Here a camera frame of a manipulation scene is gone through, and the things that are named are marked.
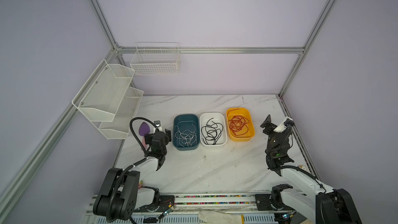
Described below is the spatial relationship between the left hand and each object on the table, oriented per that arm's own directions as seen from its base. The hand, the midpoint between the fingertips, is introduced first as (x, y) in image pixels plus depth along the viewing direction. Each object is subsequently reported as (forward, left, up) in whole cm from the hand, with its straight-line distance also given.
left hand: (156, 131), depth 89 cm
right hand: (0, -66, +14) cm, 67 cm away
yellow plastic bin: (+18, -57, -4) cm, 60 cm away
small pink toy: (-27, +5, -8) cm, 28 cm away
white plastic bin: (+15, -38, -6) cm, 41 cm away
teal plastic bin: (+11, -15, -6) cm, 20 cm away
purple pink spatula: (+7, +12, -10) cm, 17 cm away
